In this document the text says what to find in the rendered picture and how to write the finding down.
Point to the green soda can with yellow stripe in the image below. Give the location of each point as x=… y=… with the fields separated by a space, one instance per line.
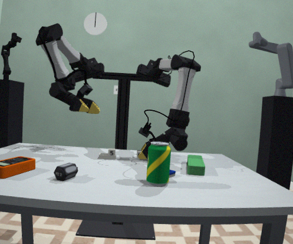
x=158 y=163

